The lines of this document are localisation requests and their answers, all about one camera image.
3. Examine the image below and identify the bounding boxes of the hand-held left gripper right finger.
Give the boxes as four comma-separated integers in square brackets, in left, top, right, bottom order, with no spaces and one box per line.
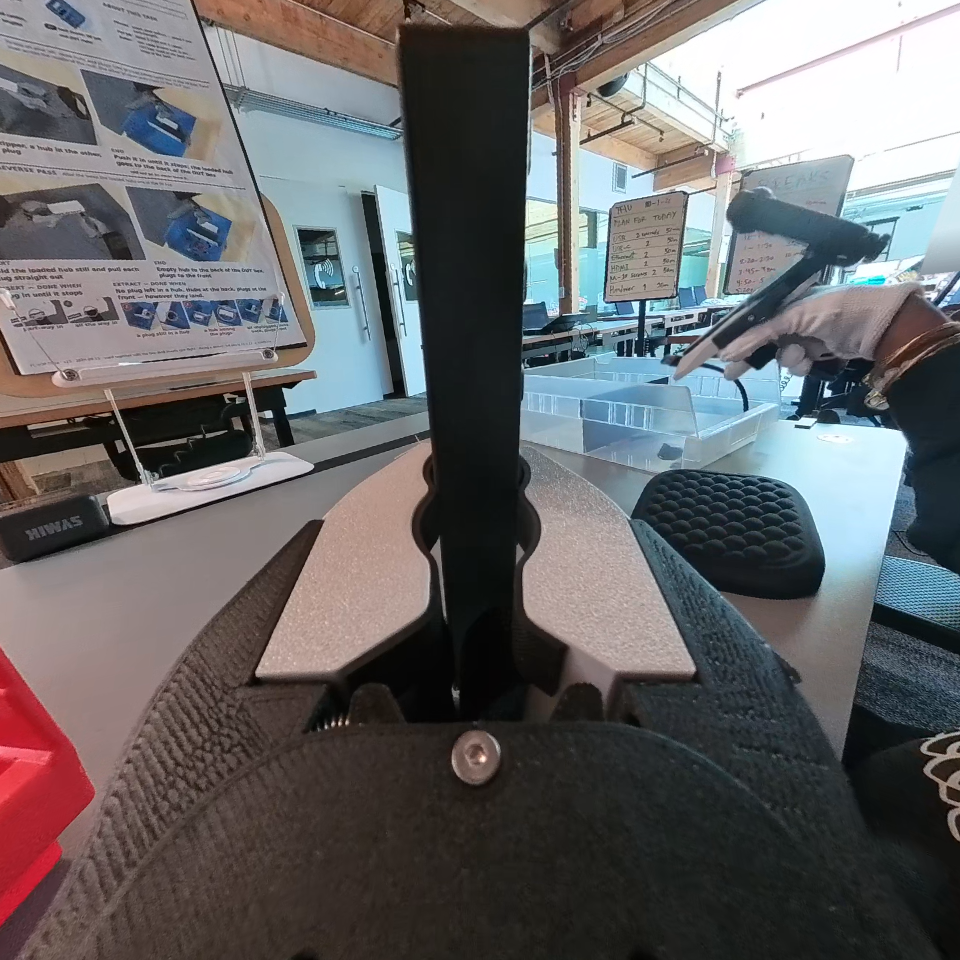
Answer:
[516,446,699,684]

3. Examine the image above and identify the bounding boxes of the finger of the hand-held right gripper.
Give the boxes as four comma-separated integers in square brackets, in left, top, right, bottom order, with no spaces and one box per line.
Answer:
[662,258,824,378]

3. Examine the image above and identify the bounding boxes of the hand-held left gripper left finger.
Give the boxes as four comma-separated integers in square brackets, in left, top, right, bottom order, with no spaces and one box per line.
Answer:
[253,441,447,685]

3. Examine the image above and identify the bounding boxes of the clear plastic storage box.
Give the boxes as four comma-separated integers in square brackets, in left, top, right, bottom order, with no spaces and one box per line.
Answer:
[521,356,781,474]

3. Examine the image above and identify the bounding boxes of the plain black usb hub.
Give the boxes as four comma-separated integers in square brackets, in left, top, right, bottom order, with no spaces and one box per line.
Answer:
[396,22,534,721]

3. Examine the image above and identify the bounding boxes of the red plastic bin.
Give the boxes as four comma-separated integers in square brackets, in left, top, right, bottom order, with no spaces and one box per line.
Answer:
[0,648,97,920]

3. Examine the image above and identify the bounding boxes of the person's right hand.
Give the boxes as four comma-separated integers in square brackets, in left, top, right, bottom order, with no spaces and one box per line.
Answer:
[716,281,925,380]

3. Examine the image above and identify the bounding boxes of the handwritten whiteboard on stand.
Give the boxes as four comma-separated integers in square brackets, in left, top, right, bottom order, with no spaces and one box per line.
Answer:
[721,153,856,297]
[603,189,690,361]

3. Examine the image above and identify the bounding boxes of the black honeycomb cushion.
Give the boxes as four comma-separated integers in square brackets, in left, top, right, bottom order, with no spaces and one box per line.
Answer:
[631,468,828,601]

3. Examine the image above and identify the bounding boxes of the wooden backboard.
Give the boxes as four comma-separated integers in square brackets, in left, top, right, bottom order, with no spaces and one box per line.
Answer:
[0,191,316,399]

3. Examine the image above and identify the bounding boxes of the dark grey power station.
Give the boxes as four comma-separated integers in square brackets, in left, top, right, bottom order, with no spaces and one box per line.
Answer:
[0,493,112,564]

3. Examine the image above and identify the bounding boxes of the grey mesh office chair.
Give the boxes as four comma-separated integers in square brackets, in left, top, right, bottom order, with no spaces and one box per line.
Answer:
[873,555,960,635]

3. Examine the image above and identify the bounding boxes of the person's dark printed sweatshirt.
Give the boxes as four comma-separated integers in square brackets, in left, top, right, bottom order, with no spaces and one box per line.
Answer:
[847,731,960,960]

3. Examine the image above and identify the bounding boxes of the instruction sheet in acrylic holder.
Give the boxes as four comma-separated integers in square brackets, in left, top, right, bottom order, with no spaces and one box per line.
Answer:
[0,0,310,376]

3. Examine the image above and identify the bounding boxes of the brown wrist bracelets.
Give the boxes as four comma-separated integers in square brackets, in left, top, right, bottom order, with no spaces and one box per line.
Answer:
[862,321,960,411]

